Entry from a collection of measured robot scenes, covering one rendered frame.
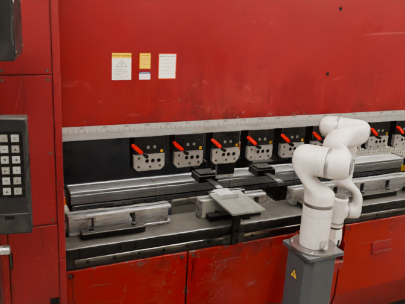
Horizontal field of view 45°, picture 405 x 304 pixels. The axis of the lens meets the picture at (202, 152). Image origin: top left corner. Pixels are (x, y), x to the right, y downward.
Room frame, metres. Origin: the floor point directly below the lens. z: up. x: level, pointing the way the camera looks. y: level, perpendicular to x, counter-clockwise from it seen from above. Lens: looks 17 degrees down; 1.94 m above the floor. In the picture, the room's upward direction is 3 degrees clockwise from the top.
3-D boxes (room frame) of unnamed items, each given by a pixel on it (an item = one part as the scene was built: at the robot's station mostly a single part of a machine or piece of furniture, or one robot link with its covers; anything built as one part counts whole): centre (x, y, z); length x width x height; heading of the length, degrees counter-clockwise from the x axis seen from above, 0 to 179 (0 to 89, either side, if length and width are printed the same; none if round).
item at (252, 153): (2.49, -0.28, 1.25); 0.15 x 0.09 x 0.17; 115
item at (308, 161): (1.87, -0.45, 1.30); 0.19 x 0.12 x 0.24; 64
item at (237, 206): (2.28, -0.18, 1.00); 0.26 x 0.18 x 0.01; 25
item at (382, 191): (2.80, -1.05, 0.89); 0.30 x 0.05 x 0.03; 115
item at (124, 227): (2.11, 0.40, 0.89); 0.30 x 0.05 x 0.03; 115
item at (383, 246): (2.71, -1.12, 0.59); 0.15 x 0.02 x 0.07; 115
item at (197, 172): (2.56, -0.05, 1.01); 0.26 x 0.12 x 0.05; 25
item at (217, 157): (2.41, -0.10, 1.25); 0.15 x 0.09 x 0.17; 115
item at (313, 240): (1.85, -0.48, 1.09); 0.19 x 0.19 x 0.18
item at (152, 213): (2.18, 0.38, 0.92); 0.50 x 0.06 x 0.10; 115
